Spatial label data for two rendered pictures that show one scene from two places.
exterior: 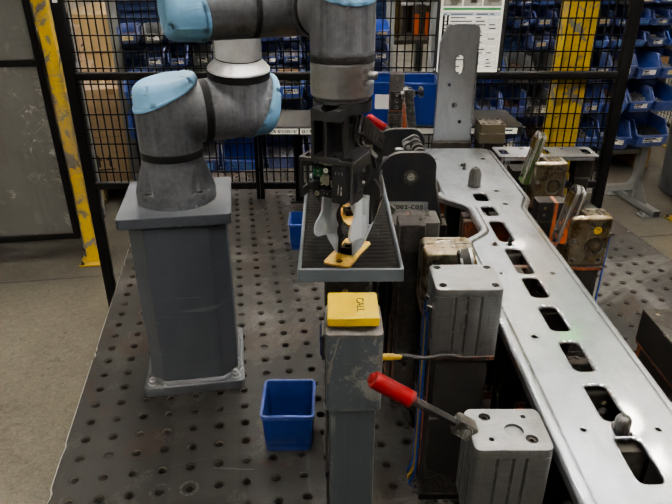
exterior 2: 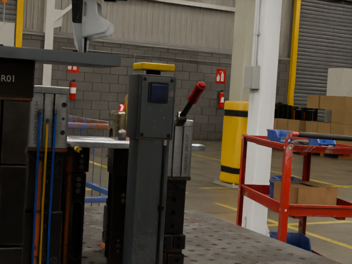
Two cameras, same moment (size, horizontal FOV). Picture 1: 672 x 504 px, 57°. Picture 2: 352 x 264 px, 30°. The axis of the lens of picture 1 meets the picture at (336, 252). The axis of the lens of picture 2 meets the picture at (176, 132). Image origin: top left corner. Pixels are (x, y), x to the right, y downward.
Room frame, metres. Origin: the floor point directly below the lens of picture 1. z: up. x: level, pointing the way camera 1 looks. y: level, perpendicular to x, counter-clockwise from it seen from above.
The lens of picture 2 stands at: (0.96, 1.09, 1.10)
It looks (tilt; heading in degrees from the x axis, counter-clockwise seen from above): 3 degrees down; 251
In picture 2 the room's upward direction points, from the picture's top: 4 degrees clockwise
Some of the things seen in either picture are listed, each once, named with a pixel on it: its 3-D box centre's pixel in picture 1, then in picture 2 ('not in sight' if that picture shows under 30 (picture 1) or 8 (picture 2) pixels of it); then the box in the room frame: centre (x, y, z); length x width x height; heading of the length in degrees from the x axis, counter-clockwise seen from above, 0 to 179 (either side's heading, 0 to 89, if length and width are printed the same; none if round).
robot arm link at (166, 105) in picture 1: (170, 111); not in sight; (1.13, 0.30, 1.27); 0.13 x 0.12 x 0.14; 114
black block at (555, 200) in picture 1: (541, 253); not in sight; (1.39, -0.52, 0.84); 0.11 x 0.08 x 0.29; 91
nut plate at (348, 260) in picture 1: (347, 249); not in sight; (0.76, -0.02, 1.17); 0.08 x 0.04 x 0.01; 157
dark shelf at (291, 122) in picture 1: (378, 122); not in sight; (2.02, -0.14, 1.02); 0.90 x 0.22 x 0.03; 91
